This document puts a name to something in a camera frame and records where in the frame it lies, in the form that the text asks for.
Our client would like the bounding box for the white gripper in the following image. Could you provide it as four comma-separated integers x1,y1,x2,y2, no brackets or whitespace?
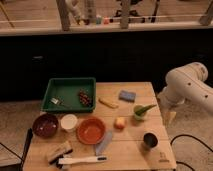
159,99,176,126

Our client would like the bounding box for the yellow banana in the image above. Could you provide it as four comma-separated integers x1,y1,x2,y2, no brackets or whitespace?
98,98,119,109

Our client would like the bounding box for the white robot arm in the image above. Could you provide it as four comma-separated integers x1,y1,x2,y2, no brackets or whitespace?
157,62,213,126

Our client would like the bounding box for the red bowl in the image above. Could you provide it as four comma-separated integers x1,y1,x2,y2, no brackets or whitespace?
76,117,106,145

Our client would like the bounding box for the dark maroon bowl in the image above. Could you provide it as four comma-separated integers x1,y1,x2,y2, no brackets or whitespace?
32,114,58,138

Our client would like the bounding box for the dark metal cup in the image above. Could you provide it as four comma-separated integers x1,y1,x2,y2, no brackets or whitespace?
143,133,158,150

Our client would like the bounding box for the green cup with vegetable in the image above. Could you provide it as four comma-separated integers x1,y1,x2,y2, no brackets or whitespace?
134,104,154,121

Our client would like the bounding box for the blue sponge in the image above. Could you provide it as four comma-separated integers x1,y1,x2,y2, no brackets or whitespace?
119,90,136,102

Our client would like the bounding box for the orange apple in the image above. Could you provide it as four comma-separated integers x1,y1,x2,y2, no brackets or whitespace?
114,117,126,130

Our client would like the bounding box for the bunch of dark grapes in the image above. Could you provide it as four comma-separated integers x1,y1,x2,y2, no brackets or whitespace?
78,90,92,106

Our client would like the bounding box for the small white cup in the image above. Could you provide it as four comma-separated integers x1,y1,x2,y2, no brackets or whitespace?
60,114,78,132

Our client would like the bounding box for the wooden scrub brush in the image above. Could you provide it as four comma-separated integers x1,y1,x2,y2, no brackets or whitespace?
46,141,73,164

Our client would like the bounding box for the green plastic tray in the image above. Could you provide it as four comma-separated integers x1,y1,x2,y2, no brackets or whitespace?
41,77,96,113

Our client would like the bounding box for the black table side bar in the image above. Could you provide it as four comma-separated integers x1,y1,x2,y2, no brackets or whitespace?
21,128,33,167

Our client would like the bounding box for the black cable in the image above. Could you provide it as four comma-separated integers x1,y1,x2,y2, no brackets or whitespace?
170,133,213,171

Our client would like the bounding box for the white handled brush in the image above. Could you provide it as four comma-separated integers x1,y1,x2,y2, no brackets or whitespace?
58,156,107,165

